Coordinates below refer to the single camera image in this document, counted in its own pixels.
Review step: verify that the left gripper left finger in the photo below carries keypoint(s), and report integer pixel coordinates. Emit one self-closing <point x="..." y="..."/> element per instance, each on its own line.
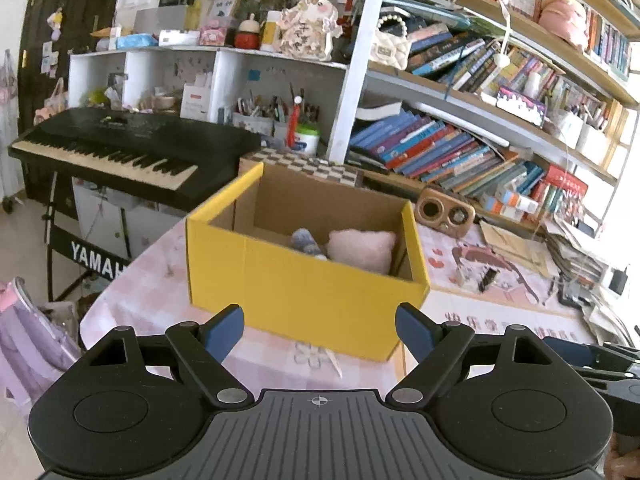
<point x="200" y="350"/>

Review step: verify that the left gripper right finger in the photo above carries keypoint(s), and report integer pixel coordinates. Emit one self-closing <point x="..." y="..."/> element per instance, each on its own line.
<point x="438" y="350"/>

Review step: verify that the light blue patterned sock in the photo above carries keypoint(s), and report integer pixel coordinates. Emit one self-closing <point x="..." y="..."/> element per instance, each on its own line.
<point x="303" y="241"/>

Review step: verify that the black power adapter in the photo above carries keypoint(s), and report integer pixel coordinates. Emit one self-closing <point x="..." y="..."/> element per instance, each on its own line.
<point x="618" y="281"/>

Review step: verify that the stack of papers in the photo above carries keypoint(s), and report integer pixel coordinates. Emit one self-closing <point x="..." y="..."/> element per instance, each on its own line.
<point x="586" y="266"/>

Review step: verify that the pink plush toy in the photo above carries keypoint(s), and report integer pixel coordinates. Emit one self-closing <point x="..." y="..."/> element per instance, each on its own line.
<point x="370" y="251"/>

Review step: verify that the brown retro radio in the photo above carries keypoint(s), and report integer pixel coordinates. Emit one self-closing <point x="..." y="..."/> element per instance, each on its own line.
<point x="444" y="212"/>

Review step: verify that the brown paper envelopes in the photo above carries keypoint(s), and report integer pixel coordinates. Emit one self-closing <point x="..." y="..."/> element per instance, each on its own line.
<point x="535" y="256"/>

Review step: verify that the yellow cardboard box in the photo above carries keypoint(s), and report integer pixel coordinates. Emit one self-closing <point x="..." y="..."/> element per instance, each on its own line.
<point x="238" y="251"/>

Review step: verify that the keyboard stand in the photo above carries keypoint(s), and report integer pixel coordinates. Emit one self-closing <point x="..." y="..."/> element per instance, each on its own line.
<point x="92" y="259"/>

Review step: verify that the orange white medicine box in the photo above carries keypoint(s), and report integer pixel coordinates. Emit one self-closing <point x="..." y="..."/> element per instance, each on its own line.
<point x="517" y="201"/>

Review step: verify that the row of leaning books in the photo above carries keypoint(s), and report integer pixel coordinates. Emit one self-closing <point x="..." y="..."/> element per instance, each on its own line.
<point x="466" y="163"/>

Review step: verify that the black Yamaha keyboard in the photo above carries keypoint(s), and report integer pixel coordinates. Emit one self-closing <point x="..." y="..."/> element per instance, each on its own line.
<point x="164" y="159"/>

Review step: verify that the wooden chessboard box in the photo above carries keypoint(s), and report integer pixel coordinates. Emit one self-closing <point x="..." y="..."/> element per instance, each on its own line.
<point x="317" y="168"/>

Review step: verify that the green lid white jar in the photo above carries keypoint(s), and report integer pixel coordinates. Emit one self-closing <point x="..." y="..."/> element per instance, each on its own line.
<point x="306" y="139"/>

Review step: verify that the red pen figure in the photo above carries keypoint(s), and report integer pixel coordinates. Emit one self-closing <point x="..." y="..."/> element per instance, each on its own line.
<point x="293" y="121"/>

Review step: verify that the white pearl handbag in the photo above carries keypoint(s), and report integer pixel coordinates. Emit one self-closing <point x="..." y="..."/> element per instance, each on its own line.
<point x="388" y="49"/>

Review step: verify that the pink white ornament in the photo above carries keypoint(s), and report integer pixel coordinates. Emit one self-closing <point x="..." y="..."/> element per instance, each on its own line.
<point x="308" y="30"/>

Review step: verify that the white bookshelf frame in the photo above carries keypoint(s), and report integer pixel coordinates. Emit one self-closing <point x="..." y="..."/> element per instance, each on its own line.
<point x="336" y="87"/>

